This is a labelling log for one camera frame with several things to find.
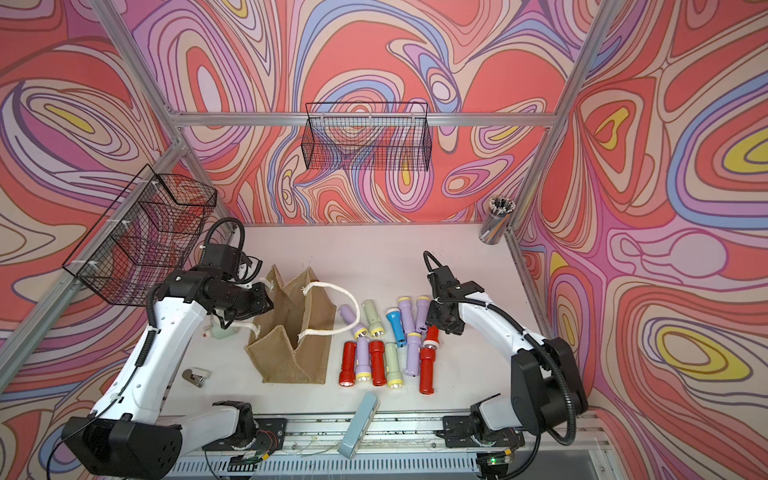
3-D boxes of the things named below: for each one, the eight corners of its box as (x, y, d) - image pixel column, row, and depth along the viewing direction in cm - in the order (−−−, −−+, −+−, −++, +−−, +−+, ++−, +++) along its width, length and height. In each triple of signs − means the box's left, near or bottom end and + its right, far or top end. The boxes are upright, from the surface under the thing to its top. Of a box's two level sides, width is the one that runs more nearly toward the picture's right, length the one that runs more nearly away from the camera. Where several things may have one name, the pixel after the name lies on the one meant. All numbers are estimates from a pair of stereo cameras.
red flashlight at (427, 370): (419, 394, 81) (420, 391, 79) (420, 350, 89) (421, 347, 87) (435, 395, 80) (436, 393, 79) (434, 351, 88) (435, 348, 87)
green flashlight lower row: (389, 389, 82) (389, 387, 80) (383, 346, 90) (383, 343, 88) (403, 387, 82) (404, 385, 80) (396, 344, 90) (397, 341, 88)
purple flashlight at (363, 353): (357, 382, 83) (356, 379, 81) (352, 328, 93) (351, 324, 91) (374, 379, 83) (373, 376, 81) (367, 326, 94) (367, 322, 92)
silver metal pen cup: (481, 247, 117) (494, 211, 102) (476, 232, 122) (488, 196, 108) (501, 247, 117) (517, 212, 102) (496, 232, 122) (511, 196, 108)
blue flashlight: (398, 348, 88) (398, 345, 86) (385, 313, 95) (385, 309, 94) (411, 343, 89) (412, 340, 87) (398, 309, 96) (398, 306, 95)
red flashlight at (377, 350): (371, 387, 82) (370, 384, 80) (369, 344, 90) (369, 341, 88) (387, 386, 82) (387, 383, 80) (384, 343, 90) (384, 340, 88)
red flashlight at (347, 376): (339, 387, 82) (338, 385, 80) (343, 344, 90) (342, 341, 88) (355, 387, 82) (354, 385, 80) (358, 344, 90) (357, 341, 88)
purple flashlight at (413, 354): (404, 375, 84) (405, 372, 82) (407, 335, 92) (407, 331, 90) (420, 377, 84) (421, 374, 82) (421, 336, 92) (422, 333, 90)
